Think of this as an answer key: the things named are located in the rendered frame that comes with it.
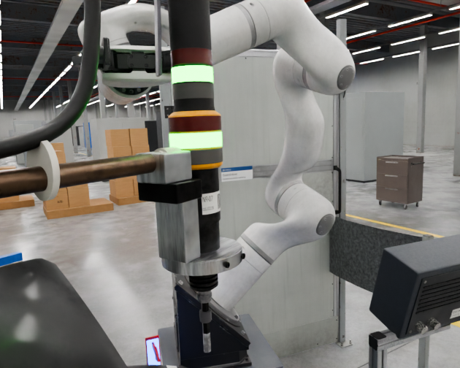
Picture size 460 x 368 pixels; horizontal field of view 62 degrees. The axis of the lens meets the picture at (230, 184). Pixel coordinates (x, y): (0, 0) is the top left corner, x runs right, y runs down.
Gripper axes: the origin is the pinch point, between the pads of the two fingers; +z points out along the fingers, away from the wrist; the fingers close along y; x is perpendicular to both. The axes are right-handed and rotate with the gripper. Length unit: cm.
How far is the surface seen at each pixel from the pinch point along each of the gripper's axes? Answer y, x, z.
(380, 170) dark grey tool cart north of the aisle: -492, -100, -497
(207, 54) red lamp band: -1.4, -3.8, 20.4
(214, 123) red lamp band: -1.4, -9.2, 21.0
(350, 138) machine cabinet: -639, -54, -763
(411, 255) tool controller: -61, -41, -16
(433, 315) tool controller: -66, -56, -13
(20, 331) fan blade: 14.4, -24.9, 17.0
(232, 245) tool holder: -3.0, -19.7, 19.8
